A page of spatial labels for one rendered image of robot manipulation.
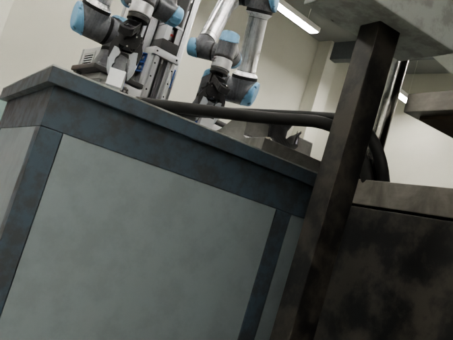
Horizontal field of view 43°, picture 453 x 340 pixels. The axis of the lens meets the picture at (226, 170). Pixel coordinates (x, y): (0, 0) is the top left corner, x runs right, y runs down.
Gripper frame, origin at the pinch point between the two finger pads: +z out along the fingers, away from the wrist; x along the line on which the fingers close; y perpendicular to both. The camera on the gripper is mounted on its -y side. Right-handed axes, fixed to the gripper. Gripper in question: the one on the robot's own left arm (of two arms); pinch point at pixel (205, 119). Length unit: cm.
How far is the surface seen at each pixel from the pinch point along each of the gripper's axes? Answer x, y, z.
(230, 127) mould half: 2.7, -34.1, 5.8
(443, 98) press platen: -22, -95, -7
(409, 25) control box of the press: 1, -108, -12
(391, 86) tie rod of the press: -16, -83, -9
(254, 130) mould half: -1.6, -42.4, 5.6
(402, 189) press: -13, -101, 18
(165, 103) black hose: 32, -63, 12
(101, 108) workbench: 48, -72, 20
